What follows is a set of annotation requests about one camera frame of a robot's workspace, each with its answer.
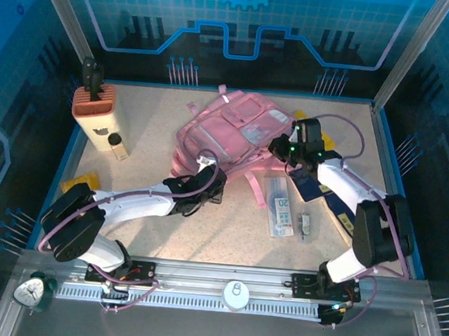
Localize pink student backpack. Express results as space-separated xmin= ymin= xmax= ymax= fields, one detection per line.
xmin=166 ymin=80 xmax=298 ymax=212

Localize clear pen pack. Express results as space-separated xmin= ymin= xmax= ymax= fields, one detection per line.
xmin=260 ymin=174 xmax=299 ymax=239

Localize yellow snack bag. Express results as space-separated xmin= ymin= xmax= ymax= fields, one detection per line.
xmin=58 ymin=167 xmax=102 ymax=198

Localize small bottle with black cap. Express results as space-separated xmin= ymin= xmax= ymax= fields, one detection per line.
xmin=105 ymin=132 xmax=132 ymax=163

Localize silver tin can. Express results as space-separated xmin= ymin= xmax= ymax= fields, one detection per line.
xmin=220 ymin=279 xmax=251 ymax=313

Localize cream and terracotta knife block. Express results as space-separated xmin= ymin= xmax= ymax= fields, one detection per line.
xmin=69 ymin=81 xmax=135 ymax=156

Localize green alarm clock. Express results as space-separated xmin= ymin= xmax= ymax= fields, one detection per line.
xmin=11 ymin=268 xmax=60 ymax=315

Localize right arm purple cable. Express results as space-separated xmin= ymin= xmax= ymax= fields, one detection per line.
xmin=297 ymin=111 xmax=423 ymax=335

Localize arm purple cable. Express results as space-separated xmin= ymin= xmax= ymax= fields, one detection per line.
xmin=33 ymin=134 xmax=223 ymax=323
xmin=297 ymin=111 xmax=423 ymax=335

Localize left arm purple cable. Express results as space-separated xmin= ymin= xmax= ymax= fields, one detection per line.
xmin=33 ymin=134 xmax=223 ymax=323

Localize aluminium mounting rail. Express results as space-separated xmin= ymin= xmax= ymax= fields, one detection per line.
xmin=19 ymin=247 xmax=433 ymax=313

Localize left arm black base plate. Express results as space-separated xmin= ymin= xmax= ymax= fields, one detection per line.
xmin=84 ymin=256 xmax=157 ymax=288

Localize white slotted cable duct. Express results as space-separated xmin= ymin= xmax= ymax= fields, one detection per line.
xmin=54 ymin=281 xmax=322 ymax=321

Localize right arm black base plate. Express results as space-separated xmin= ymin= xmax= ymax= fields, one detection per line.
xmin=290 ymin=272 xmax=364 ymax=304

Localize aluminium frame post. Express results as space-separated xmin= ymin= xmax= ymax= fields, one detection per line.
xmin=371 ymin=0 xmax=449 ymax=120
xmin=25 ymin=0 xmax=98 ymax=79

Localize black knife handle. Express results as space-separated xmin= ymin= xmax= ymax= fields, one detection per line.
xmin=81 ymin=56 xmax=98 ymax=88
xmin=88 ymin=65 xmax=106 ymax=103

